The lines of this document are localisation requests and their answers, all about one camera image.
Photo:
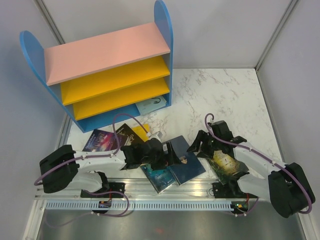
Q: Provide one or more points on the teal ocean cover book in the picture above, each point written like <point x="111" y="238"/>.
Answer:
<point x="159" y="179"/>

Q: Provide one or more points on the white slotted cable duct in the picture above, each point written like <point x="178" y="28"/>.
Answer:
<point x="139" y="205"/>

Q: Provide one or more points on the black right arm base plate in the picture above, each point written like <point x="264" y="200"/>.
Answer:
<point x="230" y="190"/>

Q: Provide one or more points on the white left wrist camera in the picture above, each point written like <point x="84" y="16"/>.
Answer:
<point x="157" y="135"/>

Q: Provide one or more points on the light blue cat book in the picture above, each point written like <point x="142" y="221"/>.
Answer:
<point x="152" y="104"/>

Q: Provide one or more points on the blue pink yellow bookshelf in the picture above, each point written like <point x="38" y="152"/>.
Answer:
<point x="102" y="79"/>

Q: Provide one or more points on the green gold forest book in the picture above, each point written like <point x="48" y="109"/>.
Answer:
<point x="225" y="167"/>

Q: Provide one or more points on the black moon cover book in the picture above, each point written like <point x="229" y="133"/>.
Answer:
<point x="127" y="137"/>

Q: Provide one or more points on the aluminium mounting rail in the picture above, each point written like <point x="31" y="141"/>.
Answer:
<point x="142" y="189"/>

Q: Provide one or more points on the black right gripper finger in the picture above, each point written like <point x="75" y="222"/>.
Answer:
<point x="200" y="137"/>
<point x="206" y="154"/>

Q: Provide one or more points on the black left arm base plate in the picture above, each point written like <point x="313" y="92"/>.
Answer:
<point x="111" y="193"/>

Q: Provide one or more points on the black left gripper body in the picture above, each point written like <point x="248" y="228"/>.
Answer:
<point x="159" y="160"/>

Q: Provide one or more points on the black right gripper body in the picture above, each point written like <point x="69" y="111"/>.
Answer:
<point x="213" y="144"/>

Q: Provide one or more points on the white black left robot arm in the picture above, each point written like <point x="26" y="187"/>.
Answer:
<point x="87" y="171"/>

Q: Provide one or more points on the dark navy blue book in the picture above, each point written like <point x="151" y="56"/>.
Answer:
<point x="190" y="166"/>

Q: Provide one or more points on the purple galaxy cover book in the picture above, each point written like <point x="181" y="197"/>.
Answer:
<point x="101" y="141"/>

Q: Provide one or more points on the yellow cover book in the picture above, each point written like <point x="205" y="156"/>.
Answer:
<point x="139" y="136"/>

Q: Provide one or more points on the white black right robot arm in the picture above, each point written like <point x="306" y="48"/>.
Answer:
<point x="285" y="186"/>

